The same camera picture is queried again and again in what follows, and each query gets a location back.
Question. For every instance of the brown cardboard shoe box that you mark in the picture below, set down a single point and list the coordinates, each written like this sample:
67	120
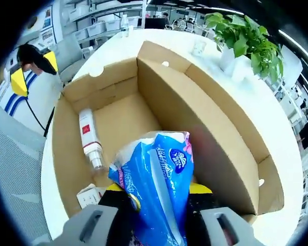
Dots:
169	97

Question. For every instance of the potted green plant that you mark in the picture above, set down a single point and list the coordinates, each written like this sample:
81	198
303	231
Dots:
243	38

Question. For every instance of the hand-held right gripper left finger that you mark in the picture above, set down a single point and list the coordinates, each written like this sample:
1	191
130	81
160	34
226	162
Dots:
113	225

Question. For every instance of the grey mesh office chair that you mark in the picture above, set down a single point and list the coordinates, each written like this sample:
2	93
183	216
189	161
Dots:
15	166

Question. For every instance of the clear water bottle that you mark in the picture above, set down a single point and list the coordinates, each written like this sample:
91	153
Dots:
125	27

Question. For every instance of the metal shelf rack with bins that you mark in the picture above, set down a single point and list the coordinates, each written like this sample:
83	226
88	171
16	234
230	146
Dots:
92	28

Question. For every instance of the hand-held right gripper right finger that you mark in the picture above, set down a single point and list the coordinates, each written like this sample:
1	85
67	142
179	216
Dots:
197	220

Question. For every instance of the small clear glass cup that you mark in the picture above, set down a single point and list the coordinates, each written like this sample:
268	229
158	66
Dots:
199	48

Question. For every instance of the blue picture poster board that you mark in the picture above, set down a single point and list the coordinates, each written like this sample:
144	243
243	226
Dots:
46	25

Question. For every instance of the white blue striped panel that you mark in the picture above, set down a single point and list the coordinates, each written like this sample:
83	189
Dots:
7	102

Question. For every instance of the white bottle with red label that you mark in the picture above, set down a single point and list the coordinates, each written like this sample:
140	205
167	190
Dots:
88	130

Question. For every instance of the small white carton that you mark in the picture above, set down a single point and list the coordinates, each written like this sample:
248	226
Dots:
88	197

